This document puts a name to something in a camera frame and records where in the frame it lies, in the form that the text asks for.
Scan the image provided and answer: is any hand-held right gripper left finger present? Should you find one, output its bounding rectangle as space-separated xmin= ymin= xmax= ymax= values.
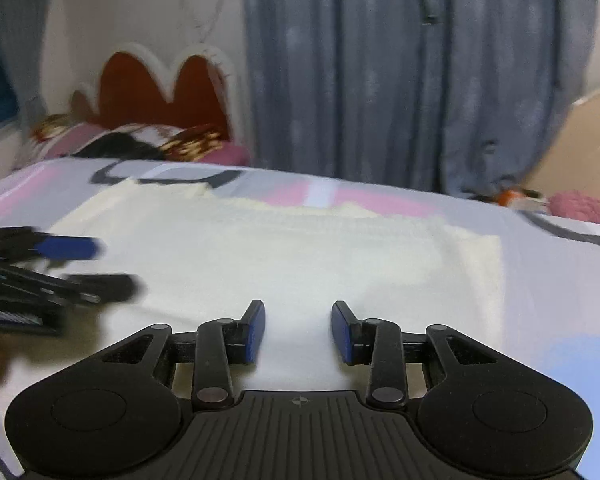
xmin=100 ymin=299 xmax=267 ymax=409

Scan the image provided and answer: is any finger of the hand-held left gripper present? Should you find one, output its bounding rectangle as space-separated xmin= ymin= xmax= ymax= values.
xmin=27 ymin=234 xmax=105 ymax=265
xmin=35 ymin=272 xmax=142 ymax=307

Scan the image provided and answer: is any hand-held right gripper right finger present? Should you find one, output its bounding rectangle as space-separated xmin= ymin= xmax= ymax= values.
xmin=331 ymin=300 xmax=499 ymax=409

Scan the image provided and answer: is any white knit sweater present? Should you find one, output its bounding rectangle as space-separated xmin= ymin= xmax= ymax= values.
xmin=10 ymin=180 xmax=504 ymax=402

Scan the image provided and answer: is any yellow floral cloth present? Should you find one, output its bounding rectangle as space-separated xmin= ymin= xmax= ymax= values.
xmin=32 ymin=114 xmax=83 ymax=142

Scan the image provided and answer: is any red scalloped headboard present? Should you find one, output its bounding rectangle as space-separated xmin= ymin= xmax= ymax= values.
xmin=70 ymin=41 xmax=248 ymax=153

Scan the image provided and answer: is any patterned bedsheet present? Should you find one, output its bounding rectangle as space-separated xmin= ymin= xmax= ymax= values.
xmin=0 ymin=156 xmax=600 ymax=480

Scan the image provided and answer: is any orange patterned cloth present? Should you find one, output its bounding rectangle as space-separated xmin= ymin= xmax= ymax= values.
xmin=495 ymin=188 xmax=548 ymax=212

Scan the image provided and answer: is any blue-grey curtain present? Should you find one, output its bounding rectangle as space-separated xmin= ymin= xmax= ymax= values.
xmin=420 ymin=0 xmax=600 ymax=200
xmin=241 ymin=0 xmax=433 ymax=193
xmin=0 ymin=0 xmax=56 ymax=128

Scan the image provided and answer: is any pink fuzzy cloth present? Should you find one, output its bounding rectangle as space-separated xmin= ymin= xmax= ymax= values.
xmin=549 ymin=191 xmax=600 ymax=223

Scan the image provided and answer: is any cream arched headboard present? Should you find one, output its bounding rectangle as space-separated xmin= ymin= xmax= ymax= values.
xmin=522 ymin=84 xmax=600 ymax=201

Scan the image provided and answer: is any white cable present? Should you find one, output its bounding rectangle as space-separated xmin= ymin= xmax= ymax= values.
xmin=179 ymin=0 xmax=232 ymax=78

